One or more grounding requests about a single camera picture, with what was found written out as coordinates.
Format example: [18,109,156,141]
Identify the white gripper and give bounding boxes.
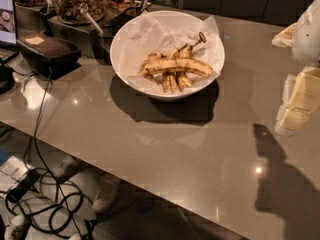
[272,0,320,136]

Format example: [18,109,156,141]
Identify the spotted yellow banana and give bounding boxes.
[140,58,213,78]

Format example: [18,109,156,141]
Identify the banana bunch in bowl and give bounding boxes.
[140,32,207,93]

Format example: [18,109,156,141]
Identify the white bowl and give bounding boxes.
[110,11,225,101]

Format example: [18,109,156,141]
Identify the white paper liner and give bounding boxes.
[110,11,225,101]

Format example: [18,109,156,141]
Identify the dark tray with snacks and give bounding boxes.
[105,0,149,27]

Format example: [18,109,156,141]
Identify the black rounded device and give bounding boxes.
[17,31,81,80]

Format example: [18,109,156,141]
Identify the white chair base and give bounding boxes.
[3,155,121,240]

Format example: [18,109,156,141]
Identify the laptop screen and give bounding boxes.
[0,0,17,47]

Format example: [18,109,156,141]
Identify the papers on floor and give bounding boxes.
[0,156,32,198]

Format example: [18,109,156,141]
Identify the white scoop handle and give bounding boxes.
[80,8,104,37]

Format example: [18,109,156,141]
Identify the black cable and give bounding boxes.
[4,66,94,240]

